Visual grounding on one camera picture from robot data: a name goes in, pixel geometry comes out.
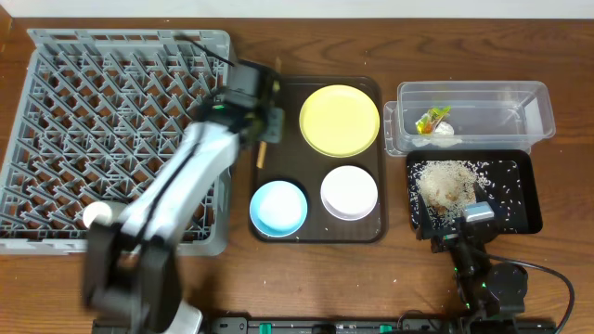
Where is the leftover rice pile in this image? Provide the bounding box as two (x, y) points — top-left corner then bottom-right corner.
(418, 161), (477, 229)

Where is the white tissue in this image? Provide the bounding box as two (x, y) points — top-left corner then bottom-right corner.
(433, 122), (455, 135)

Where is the pink white bowl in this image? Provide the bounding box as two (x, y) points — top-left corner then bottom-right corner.
(320, 165), (379, 221)

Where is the green orange snack wrapper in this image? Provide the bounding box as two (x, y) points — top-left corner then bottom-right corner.
(415, 106), (451, 135)

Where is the white cup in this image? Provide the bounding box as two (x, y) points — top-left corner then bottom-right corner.
(83, 200), (126, 228)

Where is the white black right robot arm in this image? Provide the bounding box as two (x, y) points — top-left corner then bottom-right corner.
(416, 184), (528, 333)

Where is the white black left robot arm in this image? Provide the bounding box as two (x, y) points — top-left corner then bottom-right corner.
(82, 90), (282, 333)

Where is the black rectangular waste tray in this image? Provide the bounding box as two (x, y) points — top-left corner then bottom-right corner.
(406, 149), (543, 234)

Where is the clear plastic waste bin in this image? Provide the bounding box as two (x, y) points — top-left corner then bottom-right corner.
(383, 81), (556, 156)

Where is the dark brown serving tray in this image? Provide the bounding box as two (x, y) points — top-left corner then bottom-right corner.
(248, 75), (389, 245)

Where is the yellow round plate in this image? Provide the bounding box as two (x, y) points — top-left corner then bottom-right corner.
(299, 84), (380, 158)

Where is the light blue bowl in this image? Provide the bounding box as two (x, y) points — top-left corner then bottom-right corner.
(249, 180), (308, 238)

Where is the grey plastic dish rack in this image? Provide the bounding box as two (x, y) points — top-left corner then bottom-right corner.
(1, 29), (236, 255)

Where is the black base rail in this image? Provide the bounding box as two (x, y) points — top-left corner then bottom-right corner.
(195, 314), (557, 334)

